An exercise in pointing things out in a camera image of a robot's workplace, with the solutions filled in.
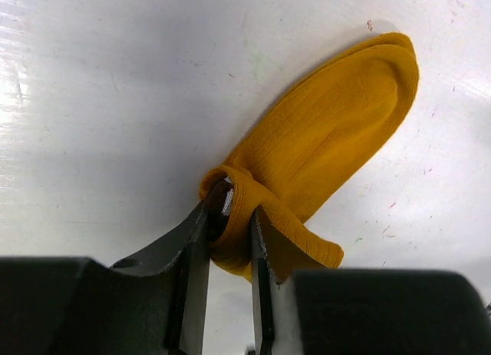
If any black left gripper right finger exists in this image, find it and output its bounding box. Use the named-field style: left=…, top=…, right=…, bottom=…
left=249, top=209, right=490, bottom=354

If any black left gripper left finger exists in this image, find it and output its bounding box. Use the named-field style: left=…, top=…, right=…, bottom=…
left=1, top=205, right=209, bottom=354

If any mustard yellow striped-cuff sock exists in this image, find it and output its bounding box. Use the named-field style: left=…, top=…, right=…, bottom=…
left=199, top=32, right=419, bottom=279

